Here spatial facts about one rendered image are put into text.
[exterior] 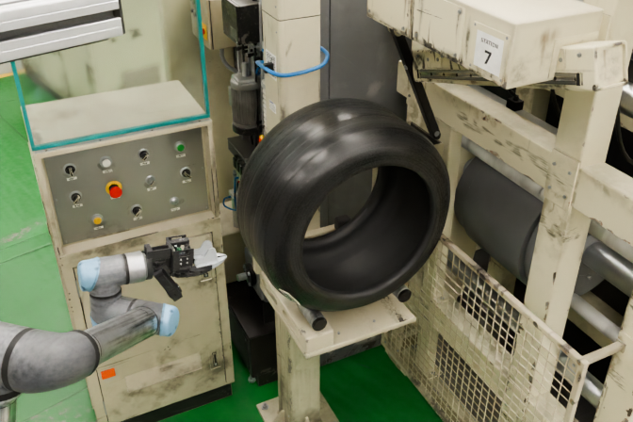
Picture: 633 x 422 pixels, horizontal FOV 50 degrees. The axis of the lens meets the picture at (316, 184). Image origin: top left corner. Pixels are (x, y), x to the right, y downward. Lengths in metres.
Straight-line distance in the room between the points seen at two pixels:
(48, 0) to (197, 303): 1.99
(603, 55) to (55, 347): 1.22
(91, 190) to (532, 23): 1.44
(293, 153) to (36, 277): 2.38
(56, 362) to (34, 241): 2.80
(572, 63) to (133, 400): 2.01
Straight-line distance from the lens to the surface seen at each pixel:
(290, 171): 1.66
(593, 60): 1.51
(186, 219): 2.41
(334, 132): 1.68
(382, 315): 2.12
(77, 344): 1.38
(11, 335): 1.38
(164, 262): 1.72
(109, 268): 1.68
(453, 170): 2.34
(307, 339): 1.94
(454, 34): 1.63
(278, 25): 1.88
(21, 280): 3.85
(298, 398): 2.69
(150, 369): 2.72
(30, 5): 0.67
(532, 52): 1.52
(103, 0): 0.70
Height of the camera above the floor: 2.19
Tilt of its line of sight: 30 degrees down
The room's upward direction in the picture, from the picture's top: straight up
